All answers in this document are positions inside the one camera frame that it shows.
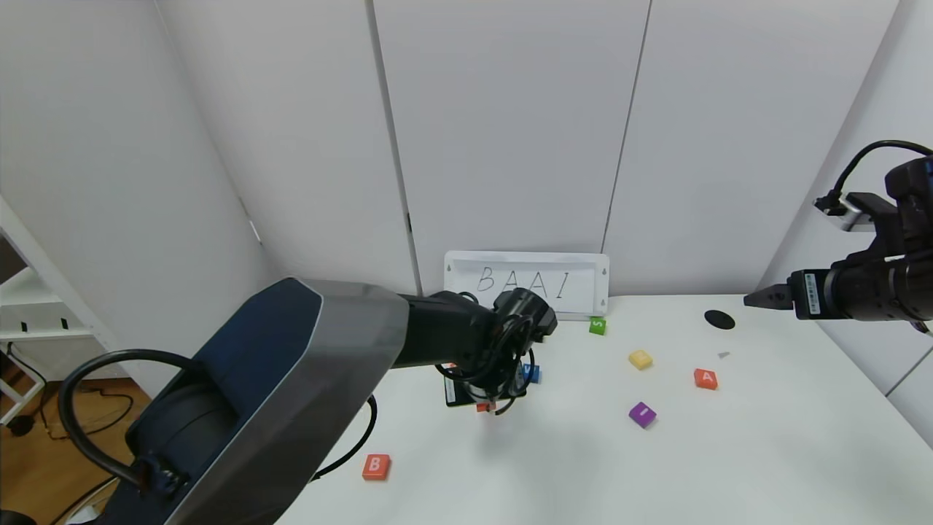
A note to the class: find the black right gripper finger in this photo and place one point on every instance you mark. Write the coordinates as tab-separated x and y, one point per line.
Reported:
777	292
774	302

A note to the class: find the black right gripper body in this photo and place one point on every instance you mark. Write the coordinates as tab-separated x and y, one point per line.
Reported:
807	294

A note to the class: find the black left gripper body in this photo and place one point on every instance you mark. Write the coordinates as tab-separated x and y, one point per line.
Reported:
461	394

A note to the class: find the orange block letter B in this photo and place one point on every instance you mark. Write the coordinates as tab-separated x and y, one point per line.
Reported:
376	467

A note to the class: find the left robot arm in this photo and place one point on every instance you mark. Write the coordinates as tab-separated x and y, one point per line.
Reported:
291	364

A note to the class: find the white BAAI sign board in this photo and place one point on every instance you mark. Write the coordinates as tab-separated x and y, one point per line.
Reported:
576	281

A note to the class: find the black table grommet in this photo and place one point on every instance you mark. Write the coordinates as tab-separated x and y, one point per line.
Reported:
719	319

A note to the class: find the blue block letter W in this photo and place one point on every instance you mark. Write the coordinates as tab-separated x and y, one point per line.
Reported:
534	374

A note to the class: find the yellow letter block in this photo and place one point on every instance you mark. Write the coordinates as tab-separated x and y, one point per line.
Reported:
641	359

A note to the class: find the green block letter S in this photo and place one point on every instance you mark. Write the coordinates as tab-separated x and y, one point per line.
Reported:
598	326

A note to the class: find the purple block letter I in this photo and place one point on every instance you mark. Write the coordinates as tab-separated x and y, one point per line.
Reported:
643	414

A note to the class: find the white power strip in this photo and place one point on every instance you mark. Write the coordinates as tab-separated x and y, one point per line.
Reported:
82	517

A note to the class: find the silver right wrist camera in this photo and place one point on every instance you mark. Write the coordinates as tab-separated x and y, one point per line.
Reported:
851	219

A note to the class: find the white wall panel bracket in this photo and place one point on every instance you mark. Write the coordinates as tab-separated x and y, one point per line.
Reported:
256	233

